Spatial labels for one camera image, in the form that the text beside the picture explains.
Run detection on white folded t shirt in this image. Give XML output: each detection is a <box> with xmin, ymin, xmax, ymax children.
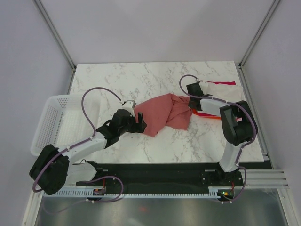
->
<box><xmin>202</xmin><ymin>82</ymin><xmax>245</xmax><ymax>102</ymax></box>

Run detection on red folded t shirt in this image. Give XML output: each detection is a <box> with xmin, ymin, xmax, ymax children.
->
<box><xmin>213</xmin><ymin>81</ymin><xmax>236</xmax><ymax>85</ymax></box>

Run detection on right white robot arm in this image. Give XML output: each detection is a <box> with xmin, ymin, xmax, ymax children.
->
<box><xmin>186</xmin><ymin>82</ymin><xmax>258</xmax><ymax>186</ymax></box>

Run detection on orange folded t shirt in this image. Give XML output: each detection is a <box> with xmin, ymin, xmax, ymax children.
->
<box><xmin>192</xmin><ymin>109</ymin><xmax>221</xmax><ymax>120</ymax></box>

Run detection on pink t shirt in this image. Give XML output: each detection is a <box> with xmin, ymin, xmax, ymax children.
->
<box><xmin>135</xmin><ymin>93</ymin><xmax>192</xmax><ymax>137</ymax></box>

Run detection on white plastic basket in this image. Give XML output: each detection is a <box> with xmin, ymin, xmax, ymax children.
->
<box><xmin>30</xmin><ymin>94</ymin><xmax>100</xmax><ymax>156</ymax></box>

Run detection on left aluminium frame post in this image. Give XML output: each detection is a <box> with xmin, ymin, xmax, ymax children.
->
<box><xmin>33</xmin><ymin>0</ymin><xmax>76</xmax><ymax>72</ymax></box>

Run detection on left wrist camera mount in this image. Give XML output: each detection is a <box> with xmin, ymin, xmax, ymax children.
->
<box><xmin>121</xmin><ymin>100</ymin><xmax>136</xmax><ymax>117</ymax></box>

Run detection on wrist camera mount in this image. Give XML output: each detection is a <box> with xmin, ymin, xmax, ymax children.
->
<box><xmin>196</xmin><ymin>80</ymin><xmax>209</xmax><ymax>89</ymax></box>
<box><xmin>121</xmin><ymin>100</ymin><xmax>136</xmax><ymax>117</ymax></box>

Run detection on right aluminium frame post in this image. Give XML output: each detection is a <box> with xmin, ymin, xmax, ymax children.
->
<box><xmin>237</xmin><ymin>0</ymin><xmax>282</xmax><ymax>70</ymax></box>

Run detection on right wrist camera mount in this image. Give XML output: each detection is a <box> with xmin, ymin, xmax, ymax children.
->
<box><xmin>196</xmin><ymin>80</ymin><xmax>209</xmax><ymax>89</ymax></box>

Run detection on white cable duct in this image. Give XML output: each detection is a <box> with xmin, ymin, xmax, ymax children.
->
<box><xmin>54</xmin><ymin>186</ymin><xmax>240</xmax><ymax>198</ymax></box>

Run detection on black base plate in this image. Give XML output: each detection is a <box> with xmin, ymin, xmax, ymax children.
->
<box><xmin>75</xmin><ymin>162</ymin><xmax>245</xmax><ymax>195</ymax></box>

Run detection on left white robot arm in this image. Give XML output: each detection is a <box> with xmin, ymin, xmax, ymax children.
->
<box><xmin>29</xmin><ymin>109</ymin><xmax>147</xmax><ymax>195</ymax></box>

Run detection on aluminium frame post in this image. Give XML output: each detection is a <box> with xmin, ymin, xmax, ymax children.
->
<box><xmin>237</xmin><ymin>0</ymin><xmax>282</xmax><ymax>70</ymax></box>
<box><xmin>33</xmin><ymin>0</ymin><xmax>76</xmax><ymax>72</ymax></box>

